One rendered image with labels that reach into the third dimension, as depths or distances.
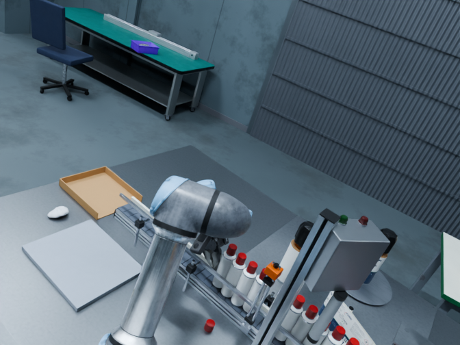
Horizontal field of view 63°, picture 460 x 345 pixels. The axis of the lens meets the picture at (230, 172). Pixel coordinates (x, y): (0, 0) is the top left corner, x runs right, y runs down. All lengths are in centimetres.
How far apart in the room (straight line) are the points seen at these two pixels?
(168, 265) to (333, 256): 42
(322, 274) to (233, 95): 440
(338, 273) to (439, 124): 373
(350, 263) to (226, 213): 37
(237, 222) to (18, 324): 81
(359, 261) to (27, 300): 107
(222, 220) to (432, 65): 390
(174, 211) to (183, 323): 65
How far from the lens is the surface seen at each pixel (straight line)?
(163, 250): 93
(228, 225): 91
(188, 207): 90
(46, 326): 142
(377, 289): 195
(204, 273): 158
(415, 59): 459
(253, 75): 511
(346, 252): 102
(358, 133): 477
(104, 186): 199
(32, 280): 154
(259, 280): 140
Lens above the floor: 198
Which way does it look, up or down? 29 degrees down
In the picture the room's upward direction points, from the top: 19 degrees clockwise
